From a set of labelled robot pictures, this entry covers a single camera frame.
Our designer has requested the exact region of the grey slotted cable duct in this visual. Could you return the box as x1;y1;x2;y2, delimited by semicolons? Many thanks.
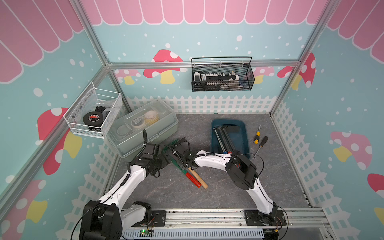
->
121;229;265;240

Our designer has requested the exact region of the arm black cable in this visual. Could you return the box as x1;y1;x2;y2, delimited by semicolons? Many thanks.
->
70;206;100;240
203;152;289;240

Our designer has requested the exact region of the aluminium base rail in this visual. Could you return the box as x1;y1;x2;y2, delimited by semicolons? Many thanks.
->
150;208;330;230

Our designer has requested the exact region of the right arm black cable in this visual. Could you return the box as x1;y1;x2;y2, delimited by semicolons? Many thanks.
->
203;152;289;240

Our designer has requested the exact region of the yellow black screwdriver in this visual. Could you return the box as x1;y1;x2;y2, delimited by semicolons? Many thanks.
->
254;125;261;145

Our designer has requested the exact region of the clear wall-mounted bin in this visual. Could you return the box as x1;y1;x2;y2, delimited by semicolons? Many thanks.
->
64;83;123;139

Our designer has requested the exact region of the hoe with blue grip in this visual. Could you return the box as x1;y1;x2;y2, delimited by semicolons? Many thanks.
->
213;128;227;154

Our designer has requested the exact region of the green handle hoe red grip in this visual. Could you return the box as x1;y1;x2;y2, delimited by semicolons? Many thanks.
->
163;138;202;188

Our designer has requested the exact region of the translucent lidded plastic container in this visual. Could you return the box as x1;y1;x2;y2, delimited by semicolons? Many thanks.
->
107;100;179;158

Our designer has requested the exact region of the wooden handle hoe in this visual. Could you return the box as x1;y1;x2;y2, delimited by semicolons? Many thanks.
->
186;168;208;189

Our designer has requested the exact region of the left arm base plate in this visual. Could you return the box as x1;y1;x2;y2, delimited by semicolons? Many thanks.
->
133;211;167;228

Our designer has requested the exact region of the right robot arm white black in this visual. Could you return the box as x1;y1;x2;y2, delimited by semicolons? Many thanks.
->
166;138;278;226

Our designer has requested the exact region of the black tape roll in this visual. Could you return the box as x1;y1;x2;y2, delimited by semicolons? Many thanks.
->
83;111;104;128

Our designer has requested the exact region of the black wire mesh basket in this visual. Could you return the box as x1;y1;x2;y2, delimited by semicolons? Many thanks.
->
191;57;255;92

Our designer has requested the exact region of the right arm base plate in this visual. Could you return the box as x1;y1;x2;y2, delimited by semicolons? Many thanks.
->
244;210;287;227

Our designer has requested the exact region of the socket bit set holder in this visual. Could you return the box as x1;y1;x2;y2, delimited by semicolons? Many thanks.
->
193;71;240;89

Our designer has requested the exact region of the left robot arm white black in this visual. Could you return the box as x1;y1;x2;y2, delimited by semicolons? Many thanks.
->
78;143;170;240

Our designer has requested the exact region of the black orange screwdriver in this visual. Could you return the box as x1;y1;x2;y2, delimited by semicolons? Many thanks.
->
254;136;269;157

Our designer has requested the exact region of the small green-lit circuit board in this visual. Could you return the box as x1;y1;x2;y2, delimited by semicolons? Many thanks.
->
140;229;154;238

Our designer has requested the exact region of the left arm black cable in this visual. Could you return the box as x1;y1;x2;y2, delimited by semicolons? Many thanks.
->
70;206;100;240

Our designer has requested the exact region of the teal plastic storage box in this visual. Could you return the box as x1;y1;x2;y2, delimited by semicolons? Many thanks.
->
211;119;250;159

